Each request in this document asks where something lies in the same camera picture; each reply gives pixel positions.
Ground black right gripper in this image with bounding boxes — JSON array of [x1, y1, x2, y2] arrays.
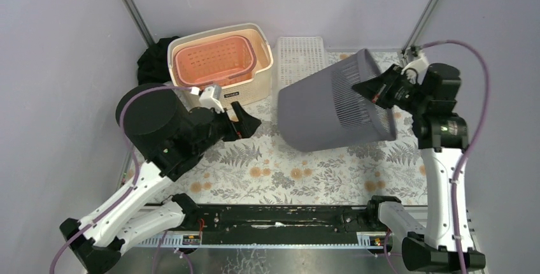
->
[[352, 63, 429, 116]]

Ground grey mesh waste bin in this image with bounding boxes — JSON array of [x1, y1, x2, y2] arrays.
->
[[277, 48, 397, 152]]

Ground cream plastic storage basket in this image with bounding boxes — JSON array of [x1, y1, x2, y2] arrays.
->
[[166, 23, 274, 106]]

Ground pink plastic basket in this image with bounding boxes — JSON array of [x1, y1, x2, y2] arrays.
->
[[170, 35, 257, 87]]

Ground white perforated plastic basket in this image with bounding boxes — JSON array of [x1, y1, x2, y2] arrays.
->
[[274, 36, 329, 89]]

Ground large black round bin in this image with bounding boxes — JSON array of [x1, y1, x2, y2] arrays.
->
[[116, 83, 201, 173]]

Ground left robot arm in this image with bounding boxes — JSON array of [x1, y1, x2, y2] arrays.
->
[[60, 100, 262, 273]]

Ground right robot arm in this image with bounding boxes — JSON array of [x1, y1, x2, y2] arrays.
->
[[352, 63, 486, 273]]

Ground black cloth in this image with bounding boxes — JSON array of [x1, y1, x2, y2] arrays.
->
[[137, 36, 180, 85]]

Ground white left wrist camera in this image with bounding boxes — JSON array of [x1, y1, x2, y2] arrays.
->
[[199, 84, 225, 113]]

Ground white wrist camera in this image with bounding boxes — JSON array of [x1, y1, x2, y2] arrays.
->
[[401, 45, 429, 83], [199, 84, 225, 113]]

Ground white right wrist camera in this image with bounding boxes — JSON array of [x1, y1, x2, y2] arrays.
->
[[401, 45, 429, 83]]

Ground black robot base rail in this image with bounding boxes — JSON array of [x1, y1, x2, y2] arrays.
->
[[173, 204, 387, 247]]

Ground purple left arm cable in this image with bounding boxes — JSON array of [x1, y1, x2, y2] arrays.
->
[[49, 85, 200, 274]]

